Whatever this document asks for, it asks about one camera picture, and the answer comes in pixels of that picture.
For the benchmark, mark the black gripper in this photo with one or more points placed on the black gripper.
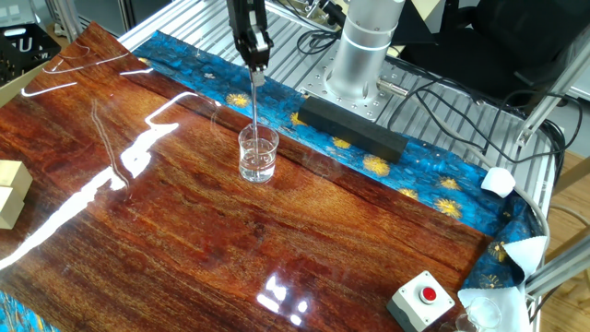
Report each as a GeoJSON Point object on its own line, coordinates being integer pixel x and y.
{"type": "Point", "coordinates": [246, 14]}

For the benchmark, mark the clear glass stirring rod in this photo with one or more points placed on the clear glass stirring rod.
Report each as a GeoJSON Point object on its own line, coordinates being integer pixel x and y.
{"type": "Point", "coordinates": [254, 110]}

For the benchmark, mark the glass beaker with water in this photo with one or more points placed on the glass beaker with water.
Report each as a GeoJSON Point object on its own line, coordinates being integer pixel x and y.
{"type": "Point", "coordinates": [258, 161]}

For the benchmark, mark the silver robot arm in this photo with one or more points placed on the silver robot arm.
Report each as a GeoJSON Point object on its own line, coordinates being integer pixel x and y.
{"type": "Point", "coordinates": [362, 55]}

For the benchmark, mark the medium empty glass beaker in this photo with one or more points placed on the medium empty glass beaker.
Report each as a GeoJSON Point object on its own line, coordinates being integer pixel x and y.
{"type": "Point", "coordinates": [449, 326]}

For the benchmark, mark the small empty glass beaker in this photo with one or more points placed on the small empty glass beaker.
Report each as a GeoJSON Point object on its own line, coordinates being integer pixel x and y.
{"type": "Point", "coordinates": [484, 316]}

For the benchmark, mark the black foam block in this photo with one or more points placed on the black foam block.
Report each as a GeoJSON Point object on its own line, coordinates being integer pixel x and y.
{"type": "Point", "coordinates": [350, 126]}

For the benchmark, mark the glossy wood print mat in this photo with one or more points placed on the glossy wood print mat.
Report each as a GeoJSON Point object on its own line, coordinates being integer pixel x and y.
{"type": "Point", "coordinates": [184, 230]}

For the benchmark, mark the blue starry night cloth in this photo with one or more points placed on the blue starry night cloth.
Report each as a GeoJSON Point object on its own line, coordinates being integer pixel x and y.
{"type": "Point", "coordinates": [415, 170]}

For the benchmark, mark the black printed box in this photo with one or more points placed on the black printed box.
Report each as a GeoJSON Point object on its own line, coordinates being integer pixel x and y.
{"type": "Point", "coordinates": [27, 50]}

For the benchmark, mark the black office chair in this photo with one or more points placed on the black office chair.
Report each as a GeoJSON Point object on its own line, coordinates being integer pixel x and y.
{"type": "Point", "coordinates": [498, 41]}

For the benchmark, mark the light wooden cube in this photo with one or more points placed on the light wooden cube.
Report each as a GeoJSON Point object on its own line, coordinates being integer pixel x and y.
{"type": "Point", "coordinates": [16, 175]}
{"type": "Point", "coordinates": [9, 209]}

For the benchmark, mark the red push button box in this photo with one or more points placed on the red push button box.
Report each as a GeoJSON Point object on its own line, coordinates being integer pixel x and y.
{"type": "Point", "coordinates": [410, 304]}

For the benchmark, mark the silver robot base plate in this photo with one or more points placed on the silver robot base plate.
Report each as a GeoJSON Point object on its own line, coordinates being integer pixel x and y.
{"type": "Point", "coordinates": [318, 87]}

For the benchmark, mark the aluminium frame post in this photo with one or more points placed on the aluminium frame post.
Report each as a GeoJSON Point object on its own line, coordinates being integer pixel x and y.
{"type": "Point", "coordinates": [69, 20]}

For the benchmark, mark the slanted aluminium frame strut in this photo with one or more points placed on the slanted aluminium frame strut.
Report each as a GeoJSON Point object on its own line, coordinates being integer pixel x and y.
{"type": "Point", "coordinates": [553, 87]}
{"type": "Point", "coordinates": [562, 265]}

